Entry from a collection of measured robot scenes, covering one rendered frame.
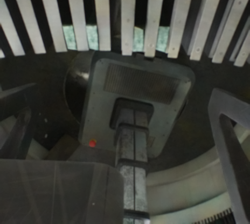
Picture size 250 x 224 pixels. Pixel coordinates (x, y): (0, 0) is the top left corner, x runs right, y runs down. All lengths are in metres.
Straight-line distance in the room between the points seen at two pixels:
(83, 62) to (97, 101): 0.30
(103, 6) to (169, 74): 0.92
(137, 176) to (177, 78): 0.51
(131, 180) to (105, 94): 0.47
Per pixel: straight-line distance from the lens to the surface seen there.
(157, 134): 1.35
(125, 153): 0.96
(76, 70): 1.43
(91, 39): 0.23
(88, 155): 1.94
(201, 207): 1.72
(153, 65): 1.10
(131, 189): 0.88
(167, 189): 2.00
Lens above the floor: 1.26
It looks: 55 degrees down
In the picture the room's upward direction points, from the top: 178 degrees counter-clockwise
